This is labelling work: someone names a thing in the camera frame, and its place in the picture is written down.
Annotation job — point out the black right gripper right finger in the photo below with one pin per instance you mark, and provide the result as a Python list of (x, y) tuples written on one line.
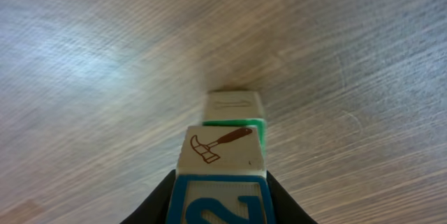
[(286, 209)]

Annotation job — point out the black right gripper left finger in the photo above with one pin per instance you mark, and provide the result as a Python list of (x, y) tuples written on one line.
[(154, 209)]

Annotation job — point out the plain white picture block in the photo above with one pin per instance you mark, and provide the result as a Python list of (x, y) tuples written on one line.
[(221, 178)]

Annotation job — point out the green N letter block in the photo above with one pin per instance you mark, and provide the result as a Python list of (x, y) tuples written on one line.
[(236, 108)]

